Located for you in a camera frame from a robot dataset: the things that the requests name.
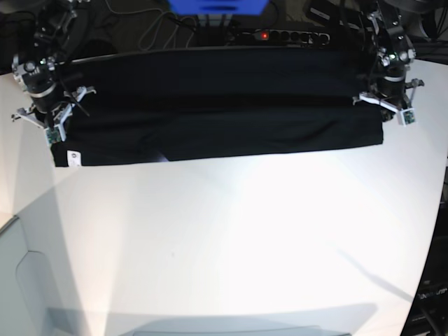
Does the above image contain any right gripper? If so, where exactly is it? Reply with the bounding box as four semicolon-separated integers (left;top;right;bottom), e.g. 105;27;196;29
29;89;67;118

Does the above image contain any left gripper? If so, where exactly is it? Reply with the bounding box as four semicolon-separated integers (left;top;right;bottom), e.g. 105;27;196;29
372;74;405;122

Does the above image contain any black T-shirt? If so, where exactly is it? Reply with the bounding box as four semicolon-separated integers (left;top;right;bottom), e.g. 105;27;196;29
50;47;384;167

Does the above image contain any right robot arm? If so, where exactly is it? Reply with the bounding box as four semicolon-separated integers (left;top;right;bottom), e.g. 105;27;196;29
12;1;79;121

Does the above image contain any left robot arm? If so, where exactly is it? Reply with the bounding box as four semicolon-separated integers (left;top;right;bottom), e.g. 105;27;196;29
353;1;447;126

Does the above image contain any black power strip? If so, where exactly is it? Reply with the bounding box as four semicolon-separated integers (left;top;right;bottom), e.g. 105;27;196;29
230;29;331;48

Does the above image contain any blue box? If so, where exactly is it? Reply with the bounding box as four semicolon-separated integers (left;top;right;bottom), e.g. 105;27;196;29
169;0;269;15

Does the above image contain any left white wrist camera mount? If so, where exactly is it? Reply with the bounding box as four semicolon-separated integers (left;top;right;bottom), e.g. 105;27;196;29
353;78;425;126

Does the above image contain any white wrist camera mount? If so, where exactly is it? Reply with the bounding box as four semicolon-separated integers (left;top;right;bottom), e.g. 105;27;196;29
353;78;425;126
11;86;97;146

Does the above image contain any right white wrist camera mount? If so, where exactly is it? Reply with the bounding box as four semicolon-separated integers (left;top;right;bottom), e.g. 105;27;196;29
11;86;97;146

